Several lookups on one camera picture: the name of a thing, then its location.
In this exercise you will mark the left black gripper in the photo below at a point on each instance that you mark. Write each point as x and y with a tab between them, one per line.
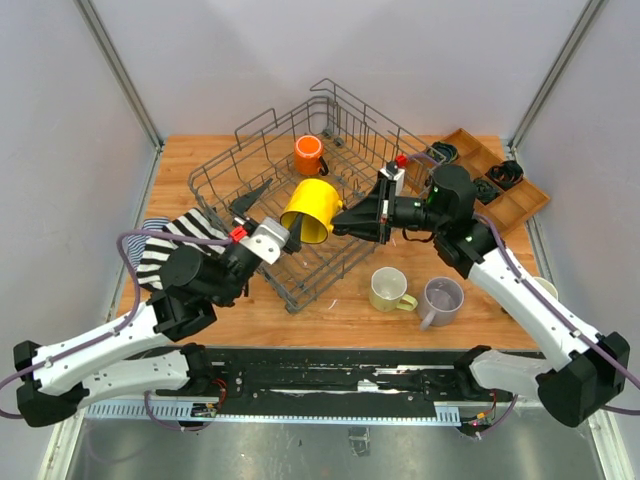
243	204

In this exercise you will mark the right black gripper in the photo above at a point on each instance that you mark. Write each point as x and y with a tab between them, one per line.
371	215

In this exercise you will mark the yellow enamel mug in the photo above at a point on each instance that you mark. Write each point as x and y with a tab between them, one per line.
319	202

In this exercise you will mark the orange ceramic mug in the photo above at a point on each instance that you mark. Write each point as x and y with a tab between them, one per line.
308	156

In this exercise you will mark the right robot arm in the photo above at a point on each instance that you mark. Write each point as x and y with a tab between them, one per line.
580	370

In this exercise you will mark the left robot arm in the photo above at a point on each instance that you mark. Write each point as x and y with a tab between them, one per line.
187	270

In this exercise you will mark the cream ceramic mug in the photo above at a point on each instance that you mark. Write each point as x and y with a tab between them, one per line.
388	291

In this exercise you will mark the lilac ceramic mug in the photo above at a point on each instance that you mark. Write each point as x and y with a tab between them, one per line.
439	302

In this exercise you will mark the black white striped cloth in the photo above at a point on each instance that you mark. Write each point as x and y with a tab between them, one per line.
193	223

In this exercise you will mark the wooden compartment tray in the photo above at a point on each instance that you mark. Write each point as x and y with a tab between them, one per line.
503	193

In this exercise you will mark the black mug white inside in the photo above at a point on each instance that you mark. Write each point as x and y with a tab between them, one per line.
544	288

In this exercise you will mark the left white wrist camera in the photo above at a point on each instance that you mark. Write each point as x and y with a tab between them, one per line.
268	240

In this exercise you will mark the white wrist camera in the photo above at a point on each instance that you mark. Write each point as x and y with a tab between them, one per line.
394	172
268	240

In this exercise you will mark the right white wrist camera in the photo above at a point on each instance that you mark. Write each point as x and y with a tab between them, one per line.
394	172

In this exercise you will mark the grey wire dish rack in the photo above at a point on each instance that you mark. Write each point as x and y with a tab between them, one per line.
358	140

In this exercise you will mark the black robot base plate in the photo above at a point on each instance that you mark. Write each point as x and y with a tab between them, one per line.
362	376

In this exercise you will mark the slotted cable duct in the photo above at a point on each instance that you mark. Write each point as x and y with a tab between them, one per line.
194	413

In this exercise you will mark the left aluminium frame post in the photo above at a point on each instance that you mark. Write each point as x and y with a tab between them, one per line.
98	30

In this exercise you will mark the aluminium frame post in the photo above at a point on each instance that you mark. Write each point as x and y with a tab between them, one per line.
579	31
98	30

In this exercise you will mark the right aluminium frame post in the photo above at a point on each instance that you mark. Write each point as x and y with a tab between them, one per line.
579	31

